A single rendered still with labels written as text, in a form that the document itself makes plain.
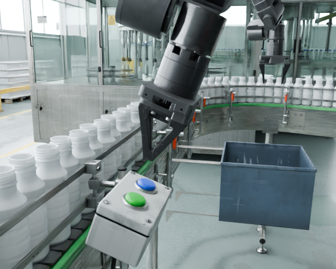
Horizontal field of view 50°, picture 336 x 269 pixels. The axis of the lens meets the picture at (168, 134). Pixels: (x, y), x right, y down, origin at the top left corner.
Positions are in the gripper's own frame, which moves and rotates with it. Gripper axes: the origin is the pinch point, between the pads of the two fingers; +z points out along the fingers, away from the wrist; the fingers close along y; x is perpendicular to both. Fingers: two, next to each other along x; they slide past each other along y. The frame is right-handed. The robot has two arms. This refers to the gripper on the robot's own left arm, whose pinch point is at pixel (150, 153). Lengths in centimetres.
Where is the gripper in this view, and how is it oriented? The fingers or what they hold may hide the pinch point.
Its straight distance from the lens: 48.4
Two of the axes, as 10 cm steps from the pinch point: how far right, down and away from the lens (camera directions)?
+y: -2.0, 2.1, -9.6
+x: 9.1, 3.9, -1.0
